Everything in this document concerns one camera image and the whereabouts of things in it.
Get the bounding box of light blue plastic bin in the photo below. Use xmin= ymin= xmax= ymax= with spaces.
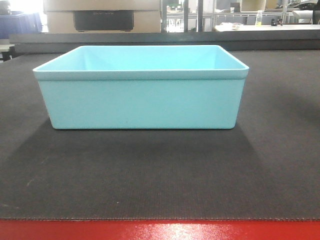
xmin=33 ymin=45 xmax=249 ymax=129

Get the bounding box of black conveyor belt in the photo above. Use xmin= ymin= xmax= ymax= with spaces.
xmin=0 ymin=50 xmax=320 ymax=220

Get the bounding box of yellow-green bottle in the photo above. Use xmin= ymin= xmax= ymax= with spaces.
xmin=255 ymin=10 xmax=263 ymax=27

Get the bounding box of beige machine with black panel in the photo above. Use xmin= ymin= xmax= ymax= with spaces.
xmin=43 ymin=0 xmax=161 ymax=34

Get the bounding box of white background table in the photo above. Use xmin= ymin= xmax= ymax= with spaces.
xmin=215 ymin=22 xmax=320 ymax=32

